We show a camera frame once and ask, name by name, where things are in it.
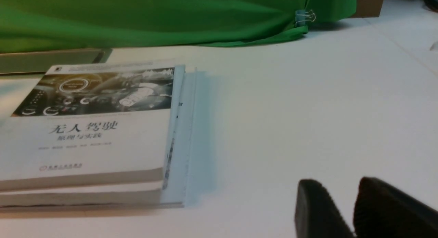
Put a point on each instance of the brown cardboard box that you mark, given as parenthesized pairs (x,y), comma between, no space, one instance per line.
(368,9)

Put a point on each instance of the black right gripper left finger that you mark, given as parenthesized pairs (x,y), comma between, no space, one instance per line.
(316,215)

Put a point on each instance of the white bottom book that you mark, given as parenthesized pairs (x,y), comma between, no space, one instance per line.
(173,194)

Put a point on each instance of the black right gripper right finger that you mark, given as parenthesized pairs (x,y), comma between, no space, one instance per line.
(384,211)

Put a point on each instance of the white book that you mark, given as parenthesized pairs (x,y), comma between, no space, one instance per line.
(173,194)
(92,124)

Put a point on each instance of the metal binder clip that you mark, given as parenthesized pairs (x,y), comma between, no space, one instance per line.
(302,17)

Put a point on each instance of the green backdrop cloth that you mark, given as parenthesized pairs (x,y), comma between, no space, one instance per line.
(40,25)

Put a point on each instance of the white top book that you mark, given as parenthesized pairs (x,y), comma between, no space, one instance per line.
(92,124)

